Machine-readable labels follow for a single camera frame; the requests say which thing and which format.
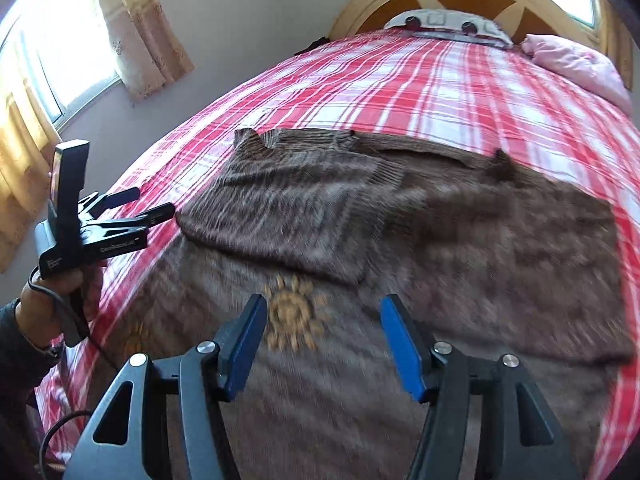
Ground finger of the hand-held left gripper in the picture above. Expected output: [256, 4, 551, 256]
[90, 187, 141, 213]
[95, 203, 176, 233]

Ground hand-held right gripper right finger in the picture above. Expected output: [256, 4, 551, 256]
[379, 294, 581, 480]

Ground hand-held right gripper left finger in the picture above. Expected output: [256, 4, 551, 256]
[62, 294, 268, 480]

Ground brown knit sweater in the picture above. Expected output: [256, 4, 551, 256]
[85, 127, 636, 480]

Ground person's left hand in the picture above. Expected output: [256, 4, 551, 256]
[15, 262, 107, 351]

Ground yellow curtain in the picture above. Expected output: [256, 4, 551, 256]
[0, 77, 63, 261]
[597, 0, 636, 91]
[87, 0, 195, 103]

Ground dark cloth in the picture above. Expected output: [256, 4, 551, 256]
[294, 36, 331, 57]

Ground red plaid bed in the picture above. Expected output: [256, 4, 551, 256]
[30, 27, 640, 480]

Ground patterned white pillow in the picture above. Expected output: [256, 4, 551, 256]
[384, 8, 515, 51]

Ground pink pillow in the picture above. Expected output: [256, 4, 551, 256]
[520, 34, 633, 116]

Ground black cable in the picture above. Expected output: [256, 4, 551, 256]
[27, 266, 123, 473]

